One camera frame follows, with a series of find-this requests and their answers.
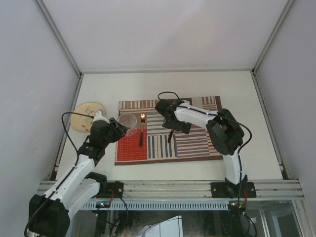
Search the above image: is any brown wooden knife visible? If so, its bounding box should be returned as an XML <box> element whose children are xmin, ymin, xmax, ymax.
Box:
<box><xmin>167</xmin><ymin>130</ymin><xmax>174</xmax><ymax>143</ymax></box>

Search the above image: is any dark handled fork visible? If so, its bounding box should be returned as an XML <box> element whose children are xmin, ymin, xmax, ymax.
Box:
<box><xmin>139</xmin><ymin>114</ymin><xmax>146</xmax><ymax>147</ymax></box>

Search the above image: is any clear glass cup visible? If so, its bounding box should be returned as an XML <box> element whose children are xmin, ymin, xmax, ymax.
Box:
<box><xmin>118</xmin><ymin>113</ymin><xmax>138</xmax><ymax>136</ymax></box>

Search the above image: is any patchwork striped placemat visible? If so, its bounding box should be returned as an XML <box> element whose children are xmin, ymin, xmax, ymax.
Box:
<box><xmin>114</xmin><ymin>95</ymin><xmax>235</xmax><ymax>166</ymax></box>

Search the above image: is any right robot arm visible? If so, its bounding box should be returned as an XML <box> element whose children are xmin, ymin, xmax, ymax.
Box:
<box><xmin>155</xmin><ymin>99</ymin><xmax>247</xmax><ymax>198</ymax></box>

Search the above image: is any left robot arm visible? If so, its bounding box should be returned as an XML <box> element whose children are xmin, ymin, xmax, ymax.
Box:
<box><xmin>24</xmin><ymin>117</ymin><xmax>128</xmax><ymax>237</ymax></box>

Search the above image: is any round wooden plate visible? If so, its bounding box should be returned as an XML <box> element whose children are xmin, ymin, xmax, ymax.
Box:
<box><xmin>70</xmin><ymin>102</ymin><xmax>105</xmax><ymax>132</ymax></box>

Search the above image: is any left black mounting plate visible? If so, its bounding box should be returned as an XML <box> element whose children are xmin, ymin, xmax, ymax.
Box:
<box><xmin>106</xmin><ymin>181</ymin><xmax>124</xmax><ymax>198</ymax></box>

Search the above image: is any black mounting plate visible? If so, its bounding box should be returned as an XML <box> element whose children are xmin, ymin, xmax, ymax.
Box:
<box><xmin>210</xmin><ymin>182</ymin><xmax>257</xmax><ymax>198</ymax></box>
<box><xmin>106</xmin><ymin>181</ymin><xmax>124</xmax><ymax>198</ymax></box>

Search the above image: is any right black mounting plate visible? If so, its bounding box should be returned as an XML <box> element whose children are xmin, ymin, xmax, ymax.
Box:
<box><xmin>210</xmin><ymin>182</ymin><xmax>257</xmax><ymax>198</ymax></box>

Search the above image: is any left camera black cable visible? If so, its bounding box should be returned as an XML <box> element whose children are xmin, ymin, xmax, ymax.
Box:
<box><xmin>24</xmin><ymin>112</ymin><xmax>95</xmax><ymax>237</ymax></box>

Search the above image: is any perforated blue cable tray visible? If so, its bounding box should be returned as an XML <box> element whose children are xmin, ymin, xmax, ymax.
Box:
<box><xmin>81</xmin><ymin>200</ymin><xmax>229</xmax><ymax>211</ymax></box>

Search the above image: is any aluminium front rail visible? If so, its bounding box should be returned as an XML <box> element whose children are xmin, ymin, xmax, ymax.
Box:
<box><xmin>37</xmin><ymin>180</ymin><xmax>307</xmax><ymax>198</ymax></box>

